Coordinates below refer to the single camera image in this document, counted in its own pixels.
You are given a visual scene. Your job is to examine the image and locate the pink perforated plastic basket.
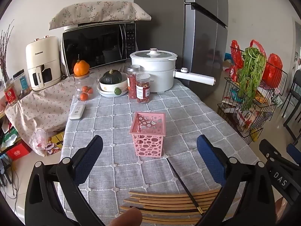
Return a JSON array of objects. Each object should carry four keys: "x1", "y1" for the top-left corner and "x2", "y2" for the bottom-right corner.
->
[{"x1": 129, "y1": 112, "x2": 167, "y2": 158}]

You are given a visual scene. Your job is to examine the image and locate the clear container with black lid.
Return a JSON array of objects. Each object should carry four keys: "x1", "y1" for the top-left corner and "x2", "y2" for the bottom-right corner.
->
[{"x1": 13, "y1": 69, "x2": 32, "y2": 95}]

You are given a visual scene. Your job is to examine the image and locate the black microwave oven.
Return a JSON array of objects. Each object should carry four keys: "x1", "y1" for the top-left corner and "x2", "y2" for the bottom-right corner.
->
[{"x1": 61, "y1": 22, "x2": 137, "y2": 76}]

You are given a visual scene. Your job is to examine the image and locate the black chair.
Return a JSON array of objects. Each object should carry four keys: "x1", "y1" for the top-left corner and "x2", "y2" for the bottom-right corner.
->
[{"x1": 283, "y1": 69, "x2": 301, "y2": 142}]

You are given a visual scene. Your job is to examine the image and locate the dark green pumpkin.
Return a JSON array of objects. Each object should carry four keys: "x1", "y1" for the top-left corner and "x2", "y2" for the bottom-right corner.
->
[{"x1": 102, "y1": 69, "x2": 123, "y2": 85}]

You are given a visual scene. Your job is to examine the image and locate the large orange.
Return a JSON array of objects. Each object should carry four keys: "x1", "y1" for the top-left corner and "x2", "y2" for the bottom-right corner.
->
[{"x1": 73, "y1": 54, "x2": 90, "y2": 76}]

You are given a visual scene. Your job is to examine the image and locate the white dish with green knob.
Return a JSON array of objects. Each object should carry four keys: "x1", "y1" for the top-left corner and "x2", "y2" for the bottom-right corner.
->
[{"x1": 97, "y1": 76, "x2": 128, "y2": 98}]

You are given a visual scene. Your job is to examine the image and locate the white electric pot with lid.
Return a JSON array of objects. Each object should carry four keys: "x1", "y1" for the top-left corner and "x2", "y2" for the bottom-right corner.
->
[{"x1": 130, "y1": 48, "x2": 216, "y2": 93}]

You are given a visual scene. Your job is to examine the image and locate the floral microwave cover cloth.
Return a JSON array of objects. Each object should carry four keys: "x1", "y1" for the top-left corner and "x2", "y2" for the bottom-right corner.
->
[{"x1": 49, "y1": 1, "x2": 151, "y2": 31}]

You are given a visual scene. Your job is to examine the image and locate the black chopstick with gold band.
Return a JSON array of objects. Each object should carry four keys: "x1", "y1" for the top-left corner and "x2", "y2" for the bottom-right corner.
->
[{"x1": 166, "y1": 158, "x2": 204, "y2": 215}]

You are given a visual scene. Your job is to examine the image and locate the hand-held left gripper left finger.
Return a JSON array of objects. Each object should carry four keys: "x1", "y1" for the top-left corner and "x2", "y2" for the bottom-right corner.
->
[{"x1": 25, "y1": 135, "x2": 111, "y2": 226}]

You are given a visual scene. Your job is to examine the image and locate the grey refrigerator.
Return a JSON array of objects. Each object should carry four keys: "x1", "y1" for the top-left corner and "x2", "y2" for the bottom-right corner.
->
[{"x1": 134, "y1": 0, "x2": 229, "y2": 102}]

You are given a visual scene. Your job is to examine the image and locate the bunch of green leafy vegetable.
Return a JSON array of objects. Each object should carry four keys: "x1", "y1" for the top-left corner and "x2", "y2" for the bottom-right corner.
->
[{"x1": 236, "y1": 47, "x2": 267, "y2": 111}]

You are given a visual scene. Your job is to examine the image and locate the tangle of black cables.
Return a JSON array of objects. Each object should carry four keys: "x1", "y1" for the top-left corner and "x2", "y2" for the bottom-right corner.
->
[{"x1": 0, "y1": 160, "x2": 21, "y2": 200}]

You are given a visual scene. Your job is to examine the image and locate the red plastic bag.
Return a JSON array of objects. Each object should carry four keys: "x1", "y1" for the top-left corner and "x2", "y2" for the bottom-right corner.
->
[
  {"x1": 229, "y1": 40, "x2": 244, "y2": 82},
  {"x1": 262, "y1": 53, "x2": 283, "y2": 82}
]

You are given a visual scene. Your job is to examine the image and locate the cream air fryer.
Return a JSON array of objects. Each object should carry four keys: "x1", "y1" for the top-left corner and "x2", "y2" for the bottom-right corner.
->
[{"x1": 25, "y1": 36, "x2": 62, "y2": 91}]

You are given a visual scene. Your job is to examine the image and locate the person's left hand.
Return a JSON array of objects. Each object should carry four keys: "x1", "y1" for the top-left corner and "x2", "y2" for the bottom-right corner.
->
[{"x1": 110, "y1": 207, "x2": 143, "y2": 226}]

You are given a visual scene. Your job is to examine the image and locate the floral tablecloth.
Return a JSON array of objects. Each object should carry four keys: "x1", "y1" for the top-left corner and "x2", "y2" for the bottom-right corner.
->
[{"x1": 5, "y1": 62, "x2": 132, "y2": 132}]

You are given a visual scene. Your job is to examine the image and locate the pinkish plastic bag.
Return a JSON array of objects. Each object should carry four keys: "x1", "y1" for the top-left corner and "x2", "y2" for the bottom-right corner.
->
[{"x1": 29, "y1": 128, "x2": 49, "y2": 157}]

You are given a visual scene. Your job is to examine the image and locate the dried branches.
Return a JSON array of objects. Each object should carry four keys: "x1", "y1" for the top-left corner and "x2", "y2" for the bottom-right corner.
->
[{"x1": 0, "y1": 20, "x2": 14, "y2": 80}]

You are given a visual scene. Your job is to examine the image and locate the grey checked tablecloth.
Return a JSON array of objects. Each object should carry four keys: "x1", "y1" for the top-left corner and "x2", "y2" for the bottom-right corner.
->
[{"x1": 58, "y1": 79, "x2": 259, "y2": 226}]

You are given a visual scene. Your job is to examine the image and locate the green cardboard box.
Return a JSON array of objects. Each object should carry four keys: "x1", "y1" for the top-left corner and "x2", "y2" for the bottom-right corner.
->
[{"x1": 0, "y1": 132, "x2": 19, "y2": 151}]

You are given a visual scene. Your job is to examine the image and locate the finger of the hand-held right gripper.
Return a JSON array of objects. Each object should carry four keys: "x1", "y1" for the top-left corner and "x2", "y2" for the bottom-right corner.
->
[
  {"x1": 286, "y1": 144, "x2": 301, "y2": 165},
  {"x1": 259, "y1": 139, "x2": 286, "y2": 165}
]

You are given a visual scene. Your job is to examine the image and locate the clear glass jar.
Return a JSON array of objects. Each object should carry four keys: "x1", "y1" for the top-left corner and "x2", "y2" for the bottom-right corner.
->
[{"x1": 74, "y1": 73, "x2": 98, "y2": 102}]

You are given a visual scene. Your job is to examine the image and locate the teal plastic basin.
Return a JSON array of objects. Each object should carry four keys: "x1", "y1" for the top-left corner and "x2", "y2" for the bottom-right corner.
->
[{"x1": 230, "y1": 88, "x2": 243, "y2": 103}]

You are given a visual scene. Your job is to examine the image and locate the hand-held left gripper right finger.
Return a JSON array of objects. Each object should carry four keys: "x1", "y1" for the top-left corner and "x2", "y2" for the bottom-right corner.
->
[{"x1": 196, "y1": 134, "x2": 275, "y2": 226}]

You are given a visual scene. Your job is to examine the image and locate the person's right hand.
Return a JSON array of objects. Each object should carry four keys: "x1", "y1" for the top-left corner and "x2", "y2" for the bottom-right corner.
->
[{"x1": 274, "y1": 196, "x2": 288, "y2": 222}]

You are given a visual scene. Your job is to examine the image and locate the white remote control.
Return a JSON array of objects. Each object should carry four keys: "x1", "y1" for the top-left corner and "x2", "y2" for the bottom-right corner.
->
[{"x1": 69, "y1": 102, "x2": 86, "y2": 121}]

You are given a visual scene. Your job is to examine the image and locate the short jar with red label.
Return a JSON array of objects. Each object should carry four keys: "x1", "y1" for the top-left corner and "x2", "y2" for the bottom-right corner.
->
[{"x1": 136, "y1": 73, "x2": 151, "y2": 103}]

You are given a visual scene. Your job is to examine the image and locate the black wire storage rack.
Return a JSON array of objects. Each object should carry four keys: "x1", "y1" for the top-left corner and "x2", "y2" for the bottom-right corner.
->
[{"x1": 216, "y1": 46, "x2": 288, "y2": 144}]

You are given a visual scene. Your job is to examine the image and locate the tall jar of red berries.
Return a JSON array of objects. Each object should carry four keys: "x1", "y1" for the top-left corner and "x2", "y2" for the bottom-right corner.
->
[{"x1": 127, "y1": 67, "x2": 141, "y2": 99}]

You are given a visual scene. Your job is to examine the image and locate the colourful snack packet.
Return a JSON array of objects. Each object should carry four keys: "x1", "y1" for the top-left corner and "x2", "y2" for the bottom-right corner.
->
[{"x1": 46, "y1": 142, "x2": 63, "y2": 156}]

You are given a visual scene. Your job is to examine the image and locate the pile of wooden chopsticks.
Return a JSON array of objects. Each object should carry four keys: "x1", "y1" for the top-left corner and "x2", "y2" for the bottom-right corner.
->
[{"x1": 119, "y1": 188, "x2": 238, "y2": 225}]

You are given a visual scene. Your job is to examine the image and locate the red cardboard box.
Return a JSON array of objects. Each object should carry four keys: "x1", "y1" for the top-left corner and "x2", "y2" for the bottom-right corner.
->
[{"x1": 6, "y1": 144, "x2": 32, "y2": 161}]

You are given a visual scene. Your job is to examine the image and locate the yellow cardboard box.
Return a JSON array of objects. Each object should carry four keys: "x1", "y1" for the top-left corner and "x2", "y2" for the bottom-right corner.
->
[{"x1": 48, "y1": 132, "x2": 65, "y2": 146}]

